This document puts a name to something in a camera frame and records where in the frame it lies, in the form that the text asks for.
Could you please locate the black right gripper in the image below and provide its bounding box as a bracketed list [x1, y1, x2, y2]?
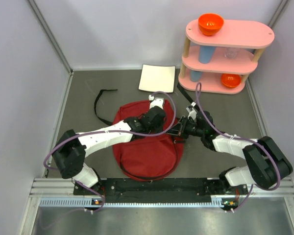
[166, 116, 205, 140]

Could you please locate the red student backpack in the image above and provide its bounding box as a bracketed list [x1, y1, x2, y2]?
[94, 83, 199, 181]

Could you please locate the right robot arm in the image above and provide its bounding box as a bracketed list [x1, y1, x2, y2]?
[167, 111, 293, 194]

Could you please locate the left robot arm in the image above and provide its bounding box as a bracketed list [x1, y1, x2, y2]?
[52, 106, 166, 194]

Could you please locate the blue cup bottom shelf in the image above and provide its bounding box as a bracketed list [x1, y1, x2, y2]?
[190, 70, 202, 82]

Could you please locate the blue cup shelf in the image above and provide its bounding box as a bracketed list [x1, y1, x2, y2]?
[190, 70, 202, 82]
[198, 46, 216, 64]

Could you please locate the orange bowl bottom shelf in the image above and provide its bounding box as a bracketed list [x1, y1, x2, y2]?
[220, 73, 241, 88]

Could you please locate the orange bowl shelf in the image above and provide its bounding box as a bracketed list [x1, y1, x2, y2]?
[220, 73, 241, 88]
[198, 13, 224, 36]

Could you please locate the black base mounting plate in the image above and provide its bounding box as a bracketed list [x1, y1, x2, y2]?
[73, 177, 252, 204]

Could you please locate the pink three-tier shelf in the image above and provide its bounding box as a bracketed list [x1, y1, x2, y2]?
[178, 20, 275, 94]

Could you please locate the blue cup middle shelf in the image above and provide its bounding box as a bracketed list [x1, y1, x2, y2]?
[198, 46, 216, 64]

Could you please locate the clear glass cup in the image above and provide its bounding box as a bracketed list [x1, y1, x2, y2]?
[224, 47, 241, 59]

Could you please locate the orange bowl top shelf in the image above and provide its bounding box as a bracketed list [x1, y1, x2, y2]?
[198, 13, 224, 36]

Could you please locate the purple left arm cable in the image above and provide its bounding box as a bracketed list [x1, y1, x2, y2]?
[43, 91, 176, 213]

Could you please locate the slotted cable duct rail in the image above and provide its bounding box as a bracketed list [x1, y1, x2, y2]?
[39, 194, 238, 208]

